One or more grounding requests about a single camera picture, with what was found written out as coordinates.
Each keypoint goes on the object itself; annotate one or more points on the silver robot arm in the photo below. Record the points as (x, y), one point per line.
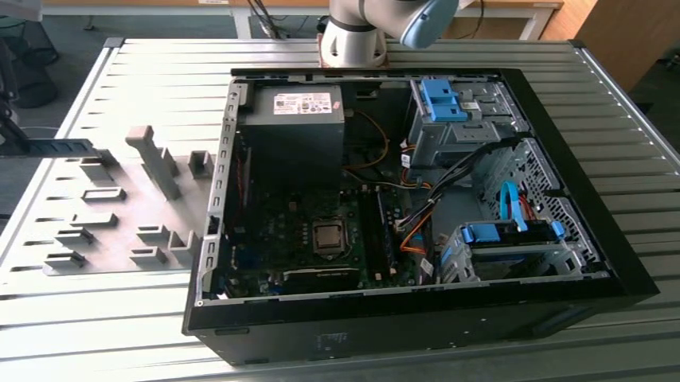
(353, 44)

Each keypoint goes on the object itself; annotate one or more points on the grey parts rack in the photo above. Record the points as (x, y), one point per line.
(132, 207)

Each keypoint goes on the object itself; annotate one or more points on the grey power supply unit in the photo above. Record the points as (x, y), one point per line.
(291, 151)

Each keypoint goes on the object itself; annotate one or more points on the green motherboard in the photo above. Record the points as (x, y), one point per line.
(266, 235)

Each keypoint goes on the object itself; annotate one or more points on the silver CPU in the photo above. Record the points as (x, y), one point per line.
(327, 235)

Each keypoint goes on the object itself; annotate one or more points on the black graphics card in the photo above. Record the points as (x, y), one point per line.
(318, 278)

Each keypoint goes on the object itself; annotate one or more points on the black PC case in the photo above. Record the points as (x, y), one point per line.
(371, 322)

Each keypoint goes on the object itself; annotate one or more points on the metal drive cage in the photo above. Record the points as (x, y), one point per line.
(462, 139)

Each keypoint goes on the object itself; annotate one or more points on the metal disk bay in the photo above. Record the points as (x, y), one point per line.
(457, 266)

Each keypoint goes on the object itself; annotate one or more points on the blue disk carrier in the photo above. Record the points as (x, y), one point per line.
(486, 232)

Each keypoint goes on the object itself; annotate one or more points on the brown wooden cabinet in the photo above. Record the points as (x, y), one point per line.
(626, 36)

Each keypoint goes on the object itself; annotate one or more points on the blue plastic drive bracket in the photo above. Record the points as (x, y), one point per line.
(441, 107)

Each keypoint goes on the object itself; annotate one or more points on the white frame desk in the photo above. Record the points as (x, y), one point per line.
(536, 24)

